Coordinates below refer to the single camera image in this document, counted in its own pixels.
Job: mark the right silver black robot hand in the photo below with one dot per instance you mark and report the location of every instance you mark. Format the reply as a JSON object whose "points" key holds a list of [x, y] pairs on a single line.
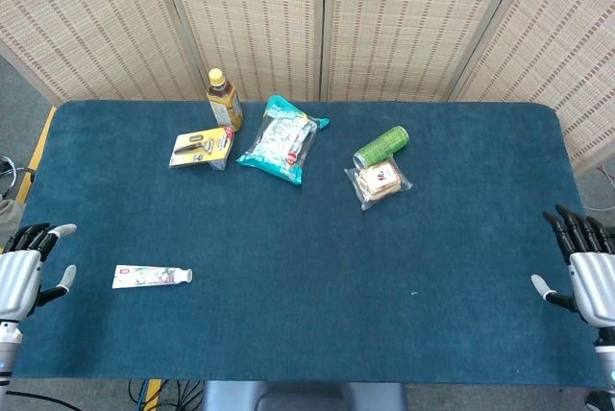
{"points": [[592, 281]]}

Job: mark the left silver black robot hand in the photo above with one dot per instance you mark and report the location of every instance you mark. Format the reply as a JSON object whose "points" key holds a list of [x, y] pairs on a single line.
{"points": [[18, 276]]}

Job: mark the white printed toothpaste tube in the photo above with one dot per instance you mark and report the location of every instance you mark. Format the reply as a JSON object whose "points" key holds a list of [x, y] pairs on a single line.
{"points": [[144, 276]]}

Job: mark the yellow floor tape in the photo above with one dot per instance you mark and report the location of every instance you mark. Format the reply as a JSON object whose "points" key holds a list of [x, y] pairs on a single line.
{"points": [[33, 156]]}

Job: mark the yellow carded tool package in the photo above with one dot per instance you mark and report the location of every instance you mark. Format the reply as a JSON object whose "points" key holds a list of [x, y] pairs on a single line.
{"points": [[202, 147]]}

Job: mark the clear wrapped sandwich pack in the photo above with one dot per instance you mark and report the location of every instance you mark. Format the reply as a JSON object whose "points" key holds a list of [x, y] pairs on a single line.
{"points": [[377, 181]]}

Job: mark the green drink can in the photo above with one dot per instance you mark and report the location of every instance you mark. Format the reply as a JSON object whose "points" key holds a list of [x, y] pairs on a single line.
{"points": [[382, 146]]}

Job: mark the yellow capped tea bottle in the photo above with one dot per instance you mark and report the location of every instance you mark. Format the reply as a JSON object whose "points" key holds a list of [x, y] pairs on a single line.
{"points": [[224, 101]]}

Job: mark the blue table cloth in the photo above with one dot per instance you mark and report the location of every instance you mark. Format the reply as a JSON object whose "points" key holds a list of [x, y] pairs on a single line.
{"points": [[307, 248]]}

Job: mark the teal clear snack bag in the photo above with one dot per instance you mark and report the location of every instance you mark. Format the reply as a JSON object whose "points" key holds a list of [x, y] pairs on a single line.
{"points": [[281, 142]]}

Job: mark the woven folding screen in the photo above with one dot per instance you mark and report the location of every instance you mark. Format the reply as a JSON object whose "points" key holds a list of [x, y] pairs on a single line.
{"points": [[307, 22]]}

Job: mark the chrome chair frame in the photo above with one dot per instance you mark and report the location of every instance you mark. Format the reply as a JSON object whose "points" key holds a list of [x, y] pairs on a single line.
{"points": [[12, 173]]}

